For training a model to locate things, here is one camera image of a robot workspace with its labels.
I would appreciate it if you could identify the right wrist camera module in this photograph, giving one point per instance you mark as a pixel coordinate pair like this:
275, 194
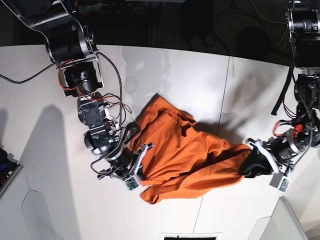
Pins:
132, 182

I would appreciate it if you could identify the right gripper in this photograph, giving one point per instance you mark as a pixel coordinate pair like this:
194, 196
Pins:
124, 164

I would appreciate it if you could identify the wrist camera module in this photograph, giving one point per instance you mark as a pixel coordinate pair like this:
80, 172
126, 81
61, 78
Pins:
132, 182
280, 182

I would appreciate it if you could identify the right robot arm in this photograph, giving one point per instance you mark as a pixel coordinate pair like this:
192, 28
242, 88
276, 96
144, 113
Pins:
71, 48

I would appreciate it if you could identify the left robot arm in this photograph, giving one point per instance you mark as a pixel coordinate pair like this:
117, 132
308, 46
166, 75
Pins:
303, 27

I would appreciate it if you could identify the white table cable grommet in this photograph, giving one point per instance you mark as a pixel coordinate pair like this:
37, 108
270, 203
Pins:
191, 236

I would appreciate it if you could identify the grey chair back right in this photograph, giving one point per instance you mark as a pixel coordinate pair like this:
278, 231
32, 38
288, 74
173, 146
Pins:
281, 225

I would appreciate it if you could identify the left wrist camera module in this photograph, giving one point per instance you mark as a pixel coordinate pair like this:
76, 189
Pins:
280, 182

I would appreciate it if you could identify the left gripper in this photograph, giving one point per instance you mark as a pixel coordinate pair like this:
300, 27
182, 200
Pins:
274, 155

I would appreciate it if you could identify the orange t-shirt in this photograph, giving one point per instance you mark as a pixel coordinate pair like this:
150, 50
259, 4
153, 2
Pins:
184, 163

